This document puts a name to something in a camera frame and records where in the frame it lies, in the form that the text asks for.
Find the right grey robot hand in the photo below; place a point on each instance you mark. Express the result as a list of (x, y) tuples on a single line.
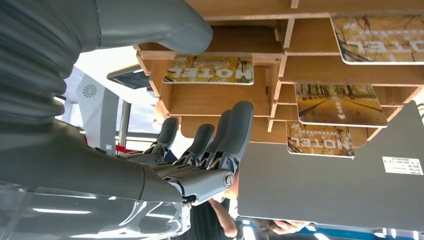
[(82, 172)]

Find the person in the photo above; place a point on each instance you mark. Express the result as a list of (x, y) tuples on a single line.
[(225, 218)]

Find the autumn tree hotel card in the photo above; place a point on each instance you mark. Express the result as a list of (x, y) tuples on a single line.
[(341, 106), (381, 39), (208, 70), (319, 140)]

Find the wooden card organizer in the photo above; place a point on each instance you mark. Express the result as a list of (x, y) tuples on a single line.
[(218, 99)]

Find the grey laptop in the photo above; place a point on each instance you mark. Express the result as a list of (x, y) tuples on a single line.
[(314, 192)]

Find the grey kiosk stand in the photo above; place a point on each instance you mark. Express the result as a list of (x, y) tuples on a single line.
[(99, 116)]

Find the chrome stanchion post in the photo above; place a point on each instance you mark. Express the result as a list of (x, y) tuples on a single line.
[(124, 126)]

